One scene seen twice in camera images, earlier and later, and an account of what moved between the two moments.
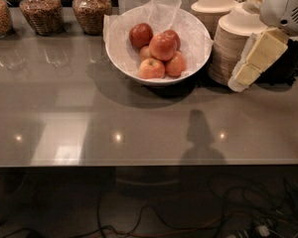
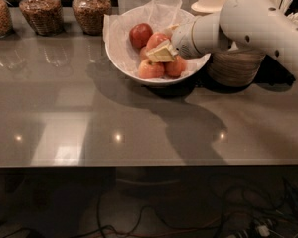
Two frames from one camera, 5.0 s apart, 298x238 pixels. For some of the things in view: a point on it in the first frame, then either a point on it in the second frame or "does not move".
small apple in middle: (144, 53) does not move
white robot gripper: (282, 8) to (182, 41)
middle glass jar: (43, 8) does not move
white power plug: (263, 230) does not move
